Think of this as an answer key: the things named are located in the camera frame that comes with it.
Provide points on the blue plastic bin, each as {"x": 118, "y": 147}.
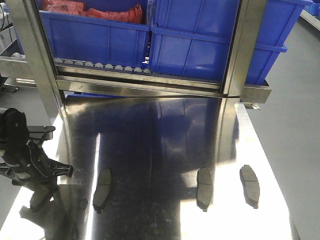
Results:
{"x": 191, "y": 38}
{"x": 98, "y": 40}

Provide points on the left blue plastic bin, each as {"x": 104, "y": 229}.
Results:
{"x": 98, "y": 40}

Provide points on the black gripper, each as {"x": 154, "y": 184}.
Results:
{"x": 28, "y": 165}

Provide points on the roller conveyor track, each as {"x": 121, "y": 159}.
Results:
{"x": 101, "y": 65}

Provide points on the right blue plastic bin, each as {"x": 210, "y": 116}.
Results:
{"x": 191, "y": 38}

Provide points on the red mesh bag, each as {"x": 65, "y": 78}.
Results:
{"x": 78, "y": 8}

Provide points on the grey brake pad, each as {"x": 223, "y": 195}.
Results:
{"x": 40, "y": 196}
{"x": 204, "y": 188}
{"x": 102, "y": 191}
{"x": 250, "y": 185}

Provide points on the stainless steel rack frame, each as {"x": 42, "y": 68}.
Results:
{"x": 53, "y": 80}

